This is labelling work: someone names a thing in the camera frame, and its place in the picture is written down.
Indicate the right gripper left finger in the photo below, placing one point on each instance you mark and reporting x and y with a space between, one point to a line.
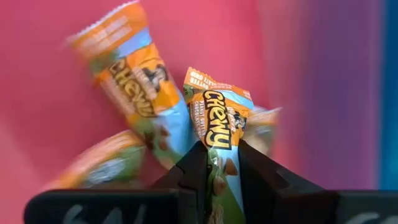
186 193

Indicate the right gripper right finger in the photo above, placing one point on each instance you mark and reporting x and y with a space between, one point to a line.
267 189

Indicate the orange granola bar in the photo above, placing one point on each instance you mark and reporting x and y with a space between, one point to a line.
136 81
105 161
217 124
264 124

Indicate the blue plastic bin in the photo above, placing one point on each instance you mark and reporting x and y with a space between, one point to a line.
391 93

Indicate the red plastic bin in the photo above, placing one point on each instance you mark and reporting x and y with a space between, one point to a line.
46 93

